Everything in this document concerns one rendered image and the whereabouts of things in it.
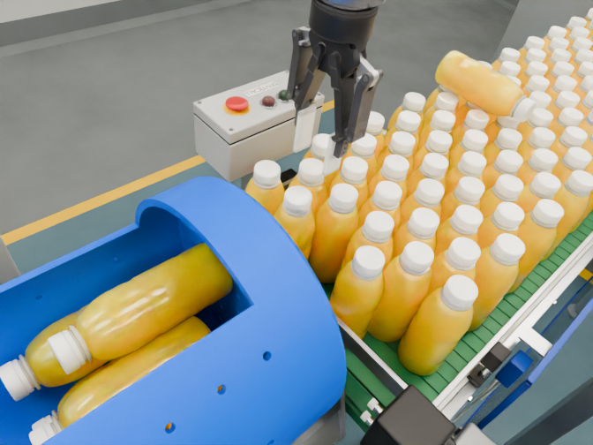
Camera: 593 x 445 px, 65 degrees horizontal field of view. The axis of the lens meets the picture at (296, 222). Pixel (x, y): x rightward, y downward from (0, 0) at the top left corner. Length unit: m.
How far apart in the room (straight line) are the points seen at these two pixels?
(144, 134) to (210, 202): 2.15
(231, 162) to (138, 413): 0.48
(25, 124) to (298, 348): 2.47
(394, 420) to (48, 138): 2.30
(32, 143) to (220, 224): 2.25
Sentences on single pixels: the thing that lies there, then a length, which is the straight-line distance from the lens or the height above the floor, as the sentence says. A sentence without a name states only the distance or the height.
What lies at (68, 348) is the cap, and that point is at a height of 1.12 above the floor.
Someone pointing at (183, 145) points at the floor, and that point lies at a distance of 2.48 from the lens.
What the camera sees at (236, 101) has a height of 1.11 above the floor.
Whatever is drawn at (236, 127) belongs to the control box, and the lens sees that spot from 0.73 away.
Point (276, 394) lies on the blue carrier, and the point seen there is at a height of 1.17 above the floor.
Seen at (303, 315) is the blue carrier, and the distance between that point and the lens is 0.39.
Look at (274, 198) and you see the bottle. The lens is 0.70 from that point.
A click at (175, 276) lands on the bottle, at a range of 0.49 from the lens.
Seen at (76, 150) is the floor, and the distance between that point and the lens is 2.52.
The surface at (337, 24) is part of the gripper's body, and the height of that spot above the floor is 1.31.
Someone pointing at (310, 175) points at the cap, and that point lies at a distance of 0.69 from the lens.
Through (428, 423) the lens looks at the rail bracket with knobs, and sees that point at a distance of 0.60.
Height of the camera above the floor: 1.53
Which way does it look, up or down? 47 degrees down
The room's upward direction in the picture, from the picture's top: 10 degrees clockwise
